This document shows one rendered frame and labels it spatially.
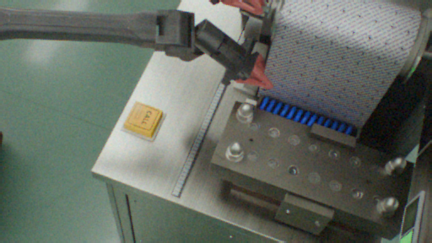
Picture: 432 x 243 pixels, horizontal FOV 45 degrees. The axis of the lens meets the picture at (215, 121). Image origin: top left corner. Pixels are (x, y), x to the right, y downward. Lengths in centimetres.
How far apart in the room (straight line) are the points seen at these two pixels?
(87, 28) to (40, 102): 141
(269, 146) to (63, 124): 137
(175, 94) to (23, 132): 116
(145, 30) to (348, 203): 52
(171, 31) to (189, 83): 32
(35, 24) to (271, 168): 53
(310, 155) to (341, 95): 14
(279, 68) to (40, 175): 138
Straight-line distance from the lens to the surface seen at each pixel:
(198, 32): 105
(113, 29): 101
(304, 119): 114
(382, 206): 109
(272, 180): 107
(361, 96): 108
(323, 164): 111
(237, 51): 107
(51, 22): 102
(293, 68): 106
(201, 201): 118
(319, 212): 108
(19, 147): 231
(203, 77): 133
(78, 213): 215
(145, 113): 124
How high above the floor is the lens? 200
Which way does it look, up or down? 60 degrees down
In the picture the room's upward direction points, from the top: 9 degrees clockwise
